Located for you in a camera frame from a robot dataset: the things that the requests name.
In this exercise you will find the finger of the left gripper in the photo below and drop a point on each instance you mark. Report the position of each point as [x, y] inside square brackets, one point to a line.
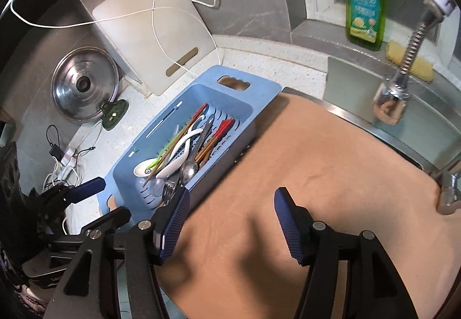
[85, 190]

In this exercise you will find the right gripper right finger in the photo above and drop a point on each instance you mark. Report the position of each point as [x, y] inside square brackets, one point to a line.
[297, 225]

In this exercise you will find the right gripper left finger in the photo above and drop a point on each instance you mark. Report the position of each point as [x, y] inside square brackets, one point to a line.
[168, 223]

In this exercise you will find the metal spoon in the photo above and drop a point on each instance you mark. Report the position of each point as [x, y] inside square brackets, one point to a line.
[190, 167]

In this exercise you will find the white ceramic spoon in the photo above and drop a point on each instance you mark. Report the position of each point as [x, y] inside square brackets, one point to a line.
[139, 170]
[185, 144]

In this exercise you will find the red wooden chopstick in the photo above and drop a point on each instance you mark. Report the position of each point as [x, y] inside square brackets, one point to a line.
[225, 125]

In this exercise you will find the blue plastic drain basket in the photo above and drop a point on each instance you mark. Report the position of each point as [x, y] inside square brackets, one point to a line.
[219, 93]

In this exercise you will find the metal fork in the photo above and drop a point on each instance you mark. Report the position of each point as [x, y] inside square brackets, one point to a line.
[177, 179]

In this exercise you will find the green plastic spoon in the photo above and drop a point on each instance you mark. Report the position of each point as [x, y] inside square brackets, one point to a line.
[158, 163]

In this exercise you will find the small black adapter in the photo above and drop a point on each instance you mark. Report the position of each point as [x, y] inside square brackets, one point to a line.
[56, 152]

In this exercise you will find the green lid holder clip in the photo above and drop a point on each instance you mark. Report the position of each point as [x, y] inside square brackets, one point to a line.
[112, 113]

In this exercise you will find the steel pot lid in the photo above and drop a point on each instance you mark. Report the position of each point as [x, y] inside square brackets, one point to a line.
[83, 80]

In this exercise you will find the chrome sink faucet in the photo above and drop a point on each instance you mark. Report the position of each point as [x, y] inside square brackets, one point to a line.
[392, 96]

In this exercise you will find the white cutting board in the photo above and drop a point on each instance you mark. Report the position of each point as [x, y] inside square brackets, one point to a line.
[154, 42]

